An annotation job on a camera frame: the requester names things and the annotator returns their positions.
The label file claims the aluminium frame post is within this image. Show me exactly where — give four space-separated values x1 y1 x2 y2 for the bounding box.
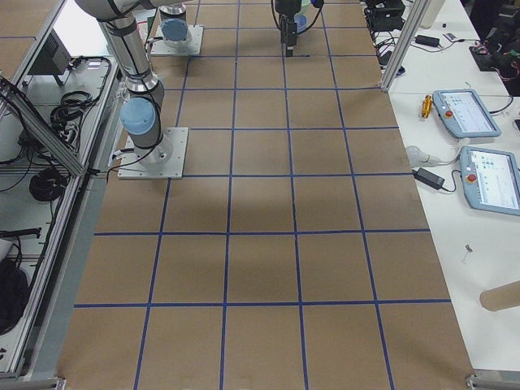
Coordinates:
379 0 431 93

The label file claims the yellow screwdriver tool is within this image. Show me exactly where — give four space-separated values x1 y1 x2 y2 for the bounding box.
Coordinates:
421 95 432 119

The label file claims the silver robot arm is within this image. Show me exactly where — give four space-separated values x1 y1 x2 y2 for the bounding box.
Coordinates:
158 3 189 47
76 0 188 113

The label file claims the cardboard tube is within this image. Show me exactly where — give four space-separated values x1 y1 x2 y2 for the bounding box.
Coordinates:
479 280 520 312

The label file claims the lower teach pendant tablet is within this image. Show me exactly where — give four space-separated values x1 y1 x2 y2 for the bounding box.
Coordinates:
459 146 519 216

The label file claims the black power adapter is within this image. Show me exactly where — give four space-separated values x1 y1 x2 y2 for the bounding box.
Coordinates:
413 167 444 190

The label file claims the grey control box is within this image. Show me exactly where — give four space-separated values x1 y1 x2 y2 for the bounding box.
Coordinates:
28 29 72 86

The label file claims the teach pendant tablet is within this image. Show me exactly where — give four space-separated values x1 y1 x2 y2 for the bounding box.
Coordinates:
459 146 519 216
432 89 501 139

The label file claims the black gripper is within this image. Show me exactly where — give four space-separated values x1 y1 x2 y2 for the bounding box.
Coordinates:
274 0 301 57

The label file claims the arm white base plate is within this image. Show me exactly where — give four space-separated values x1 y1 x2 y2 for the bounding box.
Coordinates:
147 25 204 56
117 127 189 180

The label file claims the upper teach pendant tablet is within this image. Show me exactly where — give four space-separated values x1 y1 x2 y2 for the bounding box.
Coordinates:
432 89 501 139

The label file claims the white light bulb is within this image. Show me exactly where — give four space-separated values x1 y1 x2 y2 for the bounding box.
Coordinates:
405 145 441 167

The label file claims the coiled black cable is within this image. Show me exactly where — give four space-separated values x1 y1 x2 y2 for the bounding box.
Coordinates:
28 167 67 203

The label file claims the blue bowl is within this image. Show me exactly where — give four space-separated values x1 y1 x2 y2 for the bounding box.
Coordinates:
294 14 307 34

